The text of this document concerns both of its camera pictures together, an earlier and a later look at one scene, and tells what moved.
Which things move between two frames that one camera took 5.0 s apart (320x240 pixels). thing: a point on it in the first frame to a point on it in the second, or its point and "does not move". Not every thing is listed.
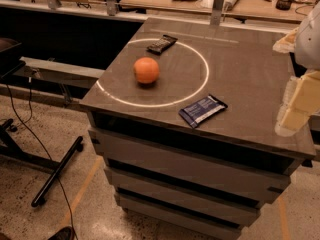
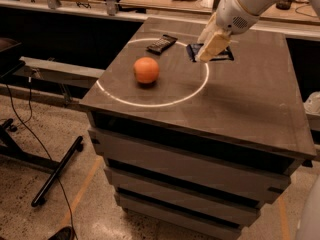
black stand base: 11,152 does not move
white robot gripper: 309,43 to 233,16
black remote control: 162,45 does not move
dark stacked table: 186,122 does not move
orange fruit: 146,70 does not move
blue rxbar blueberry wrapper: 202,110 to 194,48
